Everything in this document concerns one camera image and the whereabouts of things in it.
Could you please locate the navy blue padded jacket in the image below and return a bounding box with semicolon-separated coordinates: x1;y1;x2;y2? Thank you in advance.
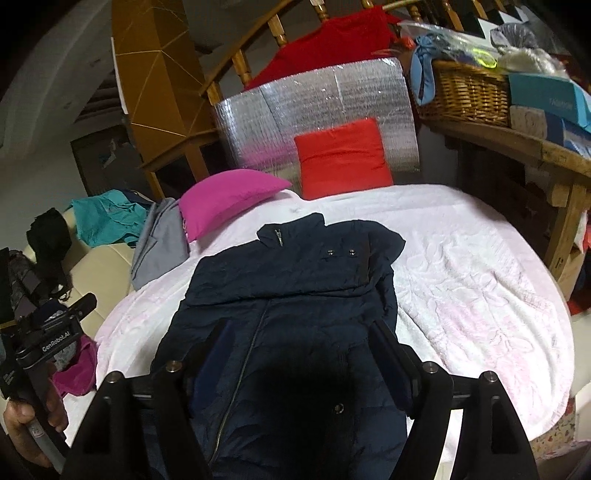
151;213;407;479

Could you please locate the person's left hand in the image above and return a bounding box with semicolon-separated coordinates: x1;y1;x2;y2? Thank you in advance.
1;360;69;473

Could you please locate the magenta cloth beside bed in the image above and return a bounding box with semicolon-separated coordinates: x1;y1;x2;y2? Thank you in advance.
52;335;97;397

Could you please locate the cream leather sofa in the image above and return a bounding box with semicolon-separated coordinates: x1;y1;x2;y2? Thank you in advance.
24;209;133;338

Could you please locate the black bag on sofa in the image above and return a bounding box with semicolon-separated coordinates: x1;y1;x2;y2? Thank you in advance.
26;208;72;298

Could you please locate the white pink bed blanket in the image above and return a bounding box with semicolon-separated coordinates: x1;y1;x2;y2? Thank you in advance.
95;185;575;438

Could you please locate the teal garment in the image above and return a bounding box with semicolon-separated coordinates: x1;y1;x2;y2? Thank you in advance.
71;189;153;248

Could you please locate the grey folded garment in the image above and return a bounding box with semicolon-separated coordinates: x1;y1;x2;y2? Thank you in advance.
130;198;189;291

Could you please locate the magenta pillow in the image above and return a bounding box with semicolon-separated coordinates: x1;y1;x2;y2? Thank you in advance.
178;169;291;242

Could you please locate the wooden side table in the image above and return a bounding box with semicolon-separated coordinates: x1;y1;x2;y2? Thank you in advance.
425;120;590;282

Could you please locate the wooden cabinet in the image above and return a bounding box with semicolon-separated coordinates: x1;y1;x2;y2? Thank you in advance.
111;0;218;200

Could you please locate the wooden spindle railing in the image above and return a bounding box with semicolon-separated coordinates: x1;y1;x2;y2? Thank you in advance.
198;1;467;105

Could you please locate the silver foil insulation panel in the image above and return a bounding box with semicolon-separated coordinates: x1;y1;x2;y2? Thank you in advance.
214;58;423;193

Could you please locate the red square pillow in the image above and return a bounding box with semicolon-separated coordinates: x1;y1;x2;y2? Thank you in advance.
294;118;394;200

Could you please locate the wicker basket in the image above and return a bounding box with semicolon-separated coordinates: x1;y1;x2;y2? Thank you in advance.
417;60;510;127

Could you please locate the teal cardboard box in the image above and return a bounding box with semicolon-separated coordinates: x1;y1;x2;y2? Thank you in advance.
508;73;590;131

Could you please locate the blue cloth on basket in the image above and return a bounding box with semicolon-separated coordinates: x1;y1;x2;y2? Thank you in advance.
410;34;442;106

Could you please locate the red cloth on railing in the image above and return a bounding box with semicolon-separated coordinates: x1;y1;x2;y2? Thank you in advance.
245;6;415;91

